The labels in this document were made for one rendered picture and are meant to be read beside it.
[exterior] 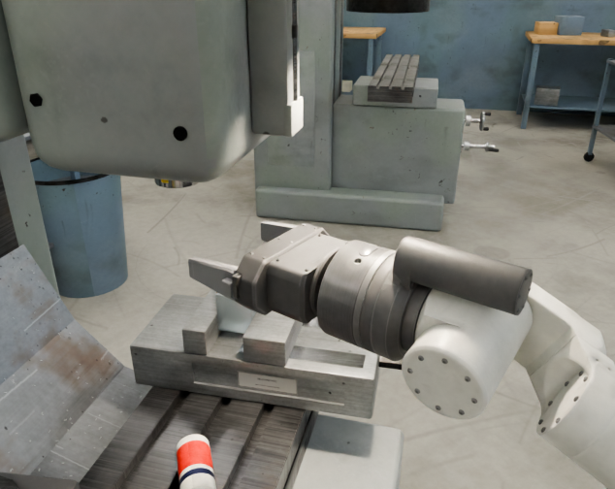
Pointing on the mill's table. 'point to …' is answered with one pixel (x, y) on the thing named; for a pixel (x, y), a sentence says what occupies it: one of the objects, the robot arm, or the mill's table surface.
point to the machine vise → (201, 364)
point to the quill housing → (135, 84)
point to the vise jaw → (270, 339)
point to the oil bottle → (195, 463)
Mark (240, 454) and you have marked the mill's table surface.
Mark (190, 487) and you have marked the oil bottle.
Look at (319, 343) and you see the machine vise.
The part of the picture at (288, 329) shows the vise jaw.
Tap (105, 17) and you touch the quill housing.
